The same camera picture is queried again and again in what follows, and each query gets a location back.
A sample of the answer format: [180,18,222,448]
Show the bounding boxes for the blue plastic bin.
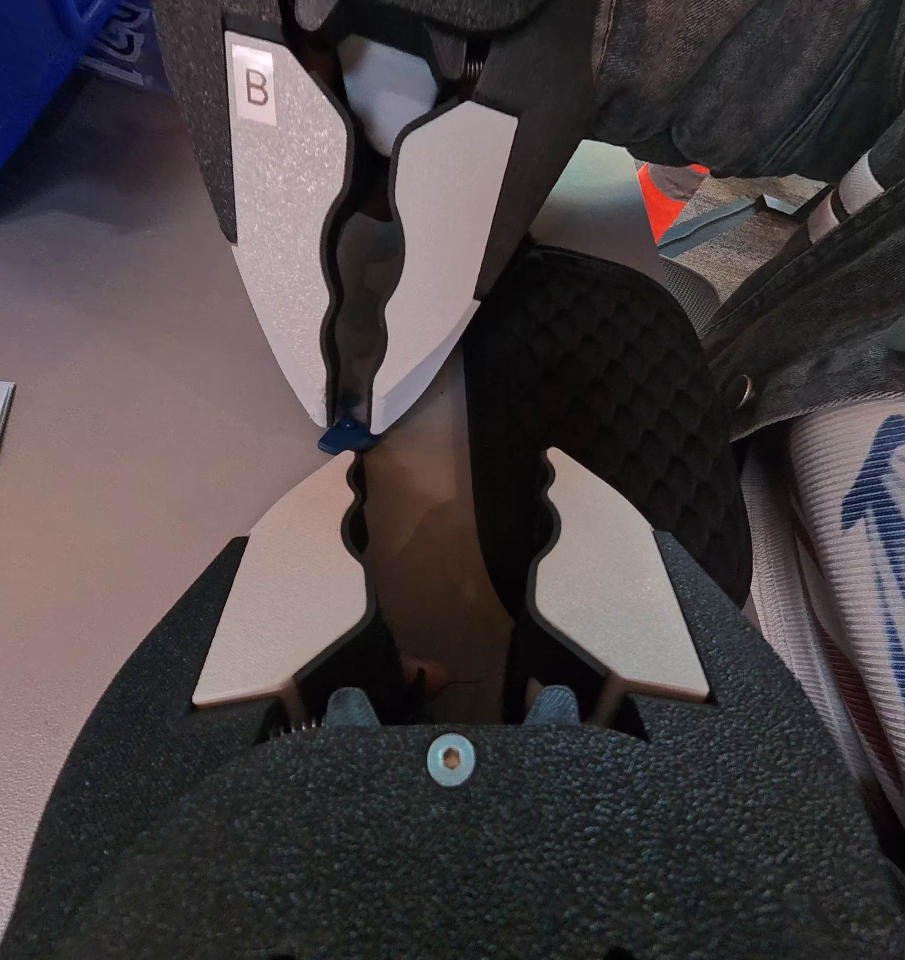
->
[0,0,154,210]

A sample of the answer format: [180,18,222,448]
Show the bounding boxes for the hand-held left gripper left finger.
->
[192,453,377,710]

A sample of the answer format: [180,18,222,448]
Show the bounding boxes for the clear plastic bag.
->
[83,0,170,93]

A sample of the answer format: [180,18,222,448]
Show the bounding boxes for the person's pale striped shirt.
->
[745,390,905,960]

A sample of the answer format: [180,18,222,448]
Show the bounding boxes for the person's dark jacket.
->
[701,97,905,445]

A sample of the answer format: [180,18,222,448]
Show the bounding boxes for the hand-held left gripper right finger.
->
[527,447,711,726]

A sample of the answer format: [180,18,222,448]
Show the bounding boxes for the orange traffic cone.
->
[636,162,714,245]

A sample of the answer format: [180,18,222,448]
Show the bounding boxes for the black padded armrest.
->
[463,241,755,610]

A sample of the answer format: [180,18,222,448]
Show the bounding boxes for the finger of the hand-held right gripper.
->
[223,30,358,426]
[368,99,521,438]

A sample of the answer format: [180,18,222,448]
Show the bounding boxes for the white armrest support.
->
[531,138,660,265]

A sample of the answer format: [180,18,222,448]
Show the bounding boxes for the dark blue quarter-round brick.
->
[316,417,380,456]

